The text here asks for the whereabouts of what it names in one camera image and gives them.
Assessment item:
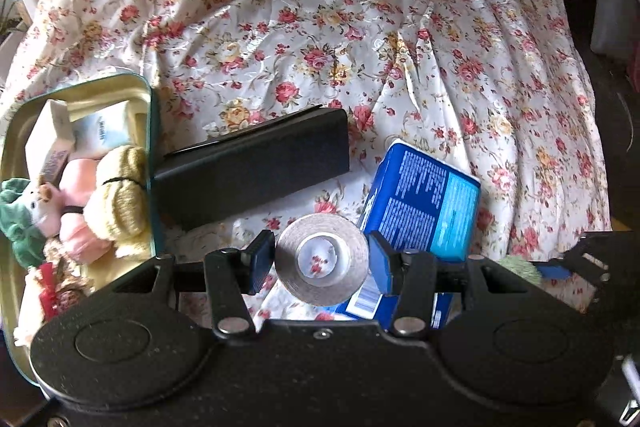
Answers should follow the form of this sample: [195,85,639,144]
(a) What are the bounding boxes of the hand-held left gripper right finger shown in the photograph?
[370,232,546,337]

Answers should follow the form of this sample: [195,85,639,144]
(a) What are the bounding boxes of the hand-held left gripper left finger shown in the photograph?
[107,230,276,339]

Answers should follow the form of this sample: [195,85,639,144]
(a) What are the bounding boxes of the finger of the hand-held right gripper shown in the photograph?
[542,232,613,308]

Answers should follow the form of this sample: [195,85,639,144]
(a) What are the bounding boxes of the silver tape roll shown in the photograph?
[275,214,370,306]

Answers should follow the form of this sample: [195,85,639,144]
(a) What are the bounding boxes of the green fluffy toy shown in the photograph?
[497,255,543,285]

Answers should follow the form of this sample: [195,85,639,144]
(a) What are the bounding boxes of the blue tissue pack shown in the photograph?
[320,138,482,328]

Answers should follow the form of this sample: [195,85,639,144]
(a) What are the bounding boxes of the yellow knitted socks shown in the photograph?
[82,144,153,243]

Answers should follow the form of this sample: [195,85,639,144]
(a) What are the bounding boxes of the stuffed toy doll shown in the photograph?
[52,157,118,263]

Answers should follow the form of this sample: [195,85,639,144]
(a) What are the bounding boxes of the white tissue pack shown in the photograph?
[70,104,133,158]

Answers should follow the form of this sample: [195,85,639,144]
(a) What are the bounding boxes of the brown plush with red ribbon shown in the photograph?
[14,237,98,348]

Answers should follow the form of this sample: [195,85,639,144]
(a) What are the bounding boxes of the pig plush toy green clothes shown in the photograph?
[0,177,68,269]

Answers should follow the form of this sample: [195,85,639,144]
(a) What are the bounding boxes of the gold tin tray green outside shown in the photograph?
[0,73,161,390]

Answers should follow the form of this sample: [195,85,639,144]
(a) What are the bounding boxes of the pale pink packet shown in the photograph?
[24,99,76,185]

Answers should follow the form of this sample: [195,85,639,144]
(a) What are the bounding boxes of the black box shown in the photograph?
[150,104,351,232]

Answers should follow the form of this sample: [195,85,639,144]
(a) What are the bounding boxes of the floral bedspread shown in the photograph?
[0,0,613,323]

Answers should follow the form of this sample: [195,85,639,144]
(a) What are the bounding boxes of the grey pillow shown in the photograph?
[590,0,640,58]

